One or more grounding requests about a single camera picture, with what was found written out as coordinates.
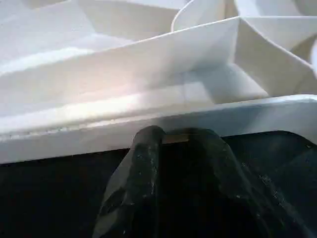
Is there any white plastic table top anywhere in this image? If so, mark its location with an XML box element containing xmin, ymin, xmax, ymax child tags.
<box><xmin>0</xmin><ymin>0</ymin><xmax>317</xmax><ymax>165</ymax></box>

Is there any black work mat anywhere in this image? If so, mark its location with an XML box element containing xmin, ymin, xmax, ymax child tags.
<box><xmin>0</xmin><ymin>130</ymin><xmax>317</xmax><ymax>238</ymax></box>

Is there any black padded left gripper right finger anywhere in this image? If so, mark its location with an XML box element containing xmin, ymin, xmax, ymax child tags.
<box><xmin>160</xmin><ymin>127</ymin><xmax>306</xmax><ymax>238</ymax></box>

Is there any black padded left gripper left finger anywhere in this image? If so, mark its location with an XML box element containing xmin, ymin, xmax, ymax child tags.
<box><xmin>93</xmin><ymin>125</ymin><xmax>166</xmax><ymax>238</ymax></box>

